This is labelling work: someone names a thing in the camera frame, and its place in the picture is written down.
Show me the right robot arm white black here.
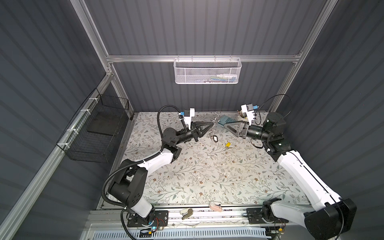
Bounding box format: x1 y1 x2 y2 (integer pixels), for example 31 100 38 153
223 112 357 240

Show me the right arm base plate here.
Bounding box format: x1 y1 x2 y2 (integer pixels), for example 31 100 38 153
242 207 289 224

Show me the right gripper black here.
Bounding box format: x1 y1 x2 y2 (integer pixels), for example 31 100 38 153
223 120 270 143

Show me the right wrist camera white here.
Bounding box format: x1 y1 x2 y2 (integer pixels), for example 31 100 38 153
241 104 259 125

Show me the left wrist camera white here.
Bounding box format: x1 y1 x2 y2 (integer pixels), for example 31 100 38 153
179 108 195 130

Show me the white wire wall basket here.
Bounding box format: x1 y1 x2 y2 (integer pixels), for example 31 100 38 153
173 57 242 85

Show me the floral table mat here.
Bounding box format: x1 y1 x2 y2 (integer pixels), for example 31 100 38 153
144 125 309 205

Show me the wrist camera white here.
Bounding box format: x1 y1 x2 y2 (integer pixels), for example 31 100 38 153
241 104 259 125
179 108 195 130

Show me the black wire side basket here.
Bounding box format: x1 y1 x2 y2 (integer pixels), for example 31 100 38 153
57 91 130 164

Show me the grey beaded keyring coil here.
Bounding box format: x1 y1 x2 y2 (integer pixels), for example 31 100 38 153
210 111 221 137

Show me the teal calculator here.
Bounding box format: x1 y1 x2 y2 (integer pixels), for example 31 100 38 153
218 115 237 128

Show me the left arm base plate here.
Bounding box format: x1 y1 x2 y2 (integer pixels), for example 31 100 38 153
126 210 169 227

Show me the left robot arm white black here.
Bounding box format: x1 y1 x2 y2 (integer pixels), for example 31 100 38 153
101 105 214 225

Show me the pink tape dispenser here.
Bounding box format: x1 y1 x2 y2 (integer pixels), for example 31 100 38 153
209 202 223 213

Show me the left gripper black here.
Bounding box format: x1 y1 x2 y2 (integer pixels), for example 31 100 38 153
173 122 211 149

